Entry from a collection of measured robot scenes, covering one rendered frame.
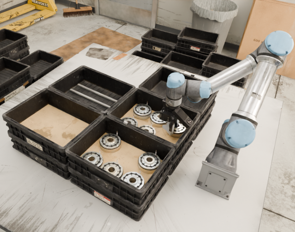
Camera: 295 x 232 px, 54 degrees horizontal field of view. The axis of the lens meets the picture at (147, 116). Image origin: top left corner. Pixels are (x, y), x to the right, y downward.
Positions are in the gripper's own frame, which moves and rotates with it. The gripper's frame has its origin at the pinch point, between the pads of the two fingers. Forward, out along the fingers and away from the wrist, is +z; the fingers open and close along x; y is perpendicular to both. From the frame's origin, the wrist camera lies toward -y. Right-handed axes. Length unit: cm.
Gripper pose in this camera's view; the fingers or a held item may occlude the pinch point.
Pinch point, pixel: (174, 130)
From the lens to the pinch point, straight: 152.8
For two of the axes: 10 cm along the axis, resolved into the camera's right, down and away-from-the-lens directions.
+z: -0.2, 6.9, 7.2
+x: -5.1, 6.2, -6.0
